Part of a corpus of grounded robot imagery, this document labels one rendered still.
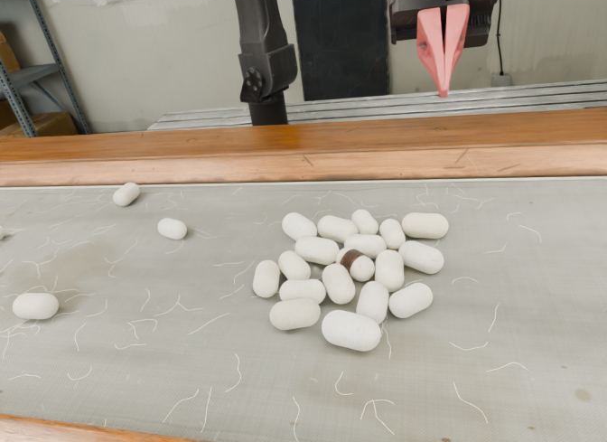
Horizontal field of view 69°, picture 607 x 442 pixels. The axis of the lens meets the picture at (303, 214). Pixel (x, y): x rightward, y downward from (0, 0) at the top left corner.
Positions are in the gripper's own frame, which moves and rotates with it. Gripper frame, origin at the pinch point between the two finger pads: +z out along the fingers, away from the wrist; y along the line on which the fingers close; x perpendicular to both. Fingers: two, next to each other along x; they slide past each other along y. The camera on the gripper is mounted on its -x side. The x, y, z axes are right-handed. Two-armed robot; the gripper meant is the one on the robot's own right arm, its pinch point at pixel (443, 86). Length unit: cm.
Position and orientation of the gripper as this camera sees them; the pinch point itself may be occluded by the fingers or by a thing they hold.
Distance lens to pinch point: 46.8
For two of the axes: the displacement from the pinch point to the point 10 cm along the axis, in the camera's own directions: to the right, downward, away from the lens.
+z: -0.5, 9.6, -2.8
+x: 2.3, 2.9, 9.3
